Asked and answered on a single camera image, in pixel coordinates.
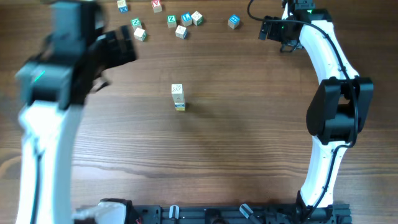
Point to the cream tower block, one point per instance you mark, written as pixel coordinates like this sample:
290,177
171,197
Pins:
177,89

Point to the block with blue X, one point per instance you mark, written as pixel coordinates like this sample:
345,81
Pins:
122,6

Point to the white block green side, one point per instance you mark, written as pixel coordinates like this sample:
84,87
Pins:
197,18

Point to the plain block green side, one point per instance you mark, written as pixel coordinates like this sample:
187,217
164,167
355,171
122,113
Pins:
140,34

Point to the white patterned block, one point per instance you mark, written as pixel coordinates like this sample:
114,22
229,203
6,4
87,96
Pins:
178,98

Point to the blue top block right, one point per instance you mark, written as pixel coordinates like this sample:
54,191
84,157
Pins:
234,21

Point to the white block blue base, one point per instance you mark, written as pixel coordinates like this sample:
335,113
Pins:
180,105

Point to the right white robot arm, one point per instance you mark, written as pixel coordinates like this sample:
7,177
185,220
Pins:
340,106

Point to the green z block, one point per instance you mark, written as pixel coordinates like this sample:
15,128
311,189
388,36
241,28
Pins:
171,21
136,23

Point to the blue L block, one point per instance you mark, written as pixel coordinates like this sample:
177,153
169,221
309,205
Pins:
186,19

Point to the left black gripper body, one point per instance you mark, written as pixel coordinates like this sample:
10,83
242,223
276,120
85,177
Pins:
109,53

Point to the white block blue side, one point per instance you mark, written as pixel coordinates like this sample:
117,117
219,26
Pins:
181,32

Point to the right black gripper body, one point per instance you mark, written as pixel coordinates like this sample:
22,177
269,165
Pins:
277,32

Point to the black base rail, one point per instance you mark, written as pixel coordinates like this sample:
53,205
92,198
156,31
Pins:
154,214

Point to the block with red V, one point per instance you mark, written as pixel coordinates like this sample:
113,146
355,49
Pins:
156,5

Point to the green Z block middle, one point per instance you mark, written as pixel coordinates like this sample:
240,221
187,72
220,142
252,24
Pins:
171,21

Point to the green Z block left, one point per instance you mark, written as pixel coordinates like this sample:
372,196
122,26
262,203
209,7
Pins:
136,23

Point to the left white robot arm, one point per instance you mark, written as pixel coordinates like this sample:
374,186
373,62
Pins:
54,86

